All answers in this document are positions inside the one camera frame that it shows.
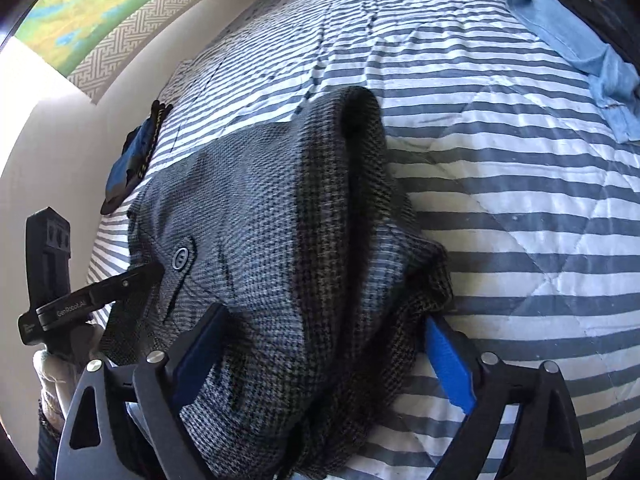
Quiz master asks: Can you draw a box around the pale blue cloth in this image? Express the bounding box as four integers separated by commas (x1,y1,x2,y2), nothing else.
505,0,640,143

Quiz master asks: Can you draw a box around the blue and black bag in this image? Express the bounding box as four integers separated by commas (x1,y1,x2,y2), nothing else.
100,101,174,215

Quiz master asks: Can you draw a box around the person's left forearm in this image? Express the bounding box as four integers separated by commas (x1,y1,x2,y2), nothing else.
32,397,66,480

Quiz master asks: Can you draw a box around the grey houndstooth jacket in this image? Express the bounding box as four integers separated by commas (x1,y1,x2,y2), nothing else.
100,85,456,480

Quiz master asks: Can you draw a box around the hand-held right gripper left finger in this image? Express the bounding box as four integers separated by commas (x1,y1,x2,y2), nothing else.
54,301,233,480

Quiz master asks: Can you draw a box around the blue white striped blanket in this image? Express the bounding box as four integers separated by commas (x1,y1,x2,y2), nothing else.
87,0,640,480

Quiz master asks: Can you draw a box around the person's left hand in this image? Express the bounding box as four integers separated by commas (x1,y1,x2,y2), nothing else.
32,349,90,420

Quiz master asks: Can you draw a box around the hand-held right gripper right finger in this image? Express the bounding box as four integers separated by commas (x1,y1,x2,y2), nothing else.
422,314,587,480

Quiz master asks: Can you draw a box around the black garment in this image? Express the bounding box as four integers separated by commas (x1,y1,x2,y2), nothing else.
520,0,636,76

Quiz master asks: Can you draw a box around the wall map poster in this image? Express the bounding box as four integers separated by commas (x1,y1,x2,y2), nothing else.
12,0,228,106

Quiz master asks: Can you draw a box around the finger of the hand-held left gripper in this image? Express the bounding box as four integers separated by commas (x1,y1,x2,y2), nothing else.
97,261,166,308

